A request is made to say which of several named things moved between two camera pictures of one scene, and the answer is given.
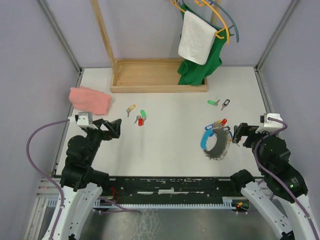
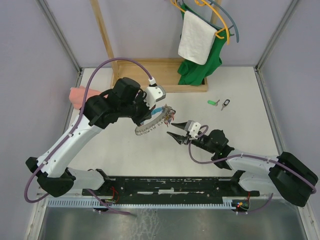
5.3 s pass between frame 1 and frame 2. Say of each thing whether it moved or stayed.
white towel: stayed
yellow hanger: stayed
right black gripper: moved
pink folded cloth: stayed
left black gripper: moved
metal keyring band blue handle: moved
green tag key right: stayed
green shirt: stayed
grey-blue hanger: stayed
